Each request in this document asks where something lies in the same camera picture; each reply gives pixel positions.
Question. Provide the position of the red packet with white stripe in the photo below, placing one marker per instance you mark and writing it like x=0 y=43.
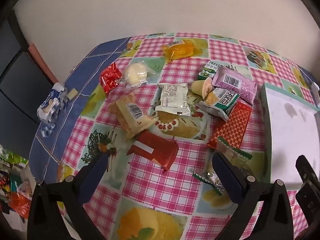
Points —
x=155 y=147

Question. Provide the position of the dark cabinet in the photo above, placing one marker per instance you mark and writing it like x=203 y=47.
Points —
x=15 y=85

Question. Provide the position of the green and white biscuit packet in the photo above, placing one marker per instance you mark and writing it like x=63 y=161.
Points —
x=207 y=71

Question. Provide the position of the blue white wrapper scrap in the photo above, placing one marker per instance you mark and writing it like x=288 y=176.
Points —
x=48 y=130

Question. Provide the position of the white bun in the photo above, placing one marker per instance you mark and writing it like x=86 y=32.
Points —
x=136 y=74

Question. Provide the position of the pink snack packet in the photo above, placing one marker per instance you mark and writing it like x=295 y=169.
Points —
x=235 y=83

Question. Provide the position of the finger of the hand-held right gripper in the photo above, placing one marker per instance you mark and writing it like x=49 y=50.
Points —
x=305 y=168

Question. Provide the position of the pink plaid printed tablecloth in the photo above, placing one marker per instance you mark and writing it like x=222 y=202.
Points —
x=150 y=185

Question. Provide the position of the red candy packet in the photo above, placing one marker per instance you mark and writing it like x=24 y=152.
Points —
x=108 y=78

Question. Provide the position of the reddish wooden board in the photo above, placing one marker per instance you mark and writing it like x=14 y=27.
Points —
x=42 y=62

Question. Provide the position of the green corn snack packet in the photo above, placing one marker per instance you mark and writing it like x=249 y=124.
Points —
x=220 y=102

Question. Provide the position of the white tray with green rim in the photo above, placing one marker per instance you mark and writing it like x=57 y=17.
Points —
x=290 y=135

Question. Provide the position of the beige cake packet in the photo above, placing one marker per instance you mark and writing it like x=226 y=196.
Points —
x=131 y=116

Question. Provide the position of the crumpled blue white wrapper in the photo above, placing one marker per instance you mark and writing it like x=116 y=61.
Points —
x=50 y=101

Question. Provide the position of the clear packet with green edges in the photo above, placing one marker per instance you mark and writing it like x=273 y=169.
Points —
x=235 y=157

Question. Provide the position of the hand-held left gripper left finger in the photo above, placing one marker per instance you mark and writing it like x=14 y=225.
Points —
x=97 y=171

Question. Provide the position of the orange translucent snack packet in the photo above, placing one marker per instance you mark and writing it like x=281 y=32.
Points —
x=181 y=50

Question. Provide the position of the pile of colourful packets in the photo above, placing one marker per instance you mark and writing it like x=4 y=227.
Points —
x=15 y=177

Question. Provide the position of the red lattice pattern packet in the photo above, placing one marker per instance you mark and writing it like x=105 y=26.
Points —
x=232 y=127

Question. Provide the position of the blue cloth with white lines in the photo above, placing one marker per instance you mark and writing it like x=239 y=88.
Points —
x=82 y=62

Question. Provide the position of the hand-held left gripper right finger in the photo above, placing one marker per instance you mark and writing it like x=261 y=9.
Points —
x=227 y=177

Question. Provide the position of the white grey snack packet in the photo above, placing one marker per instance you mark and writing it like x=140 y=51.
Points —
x=173 y=98

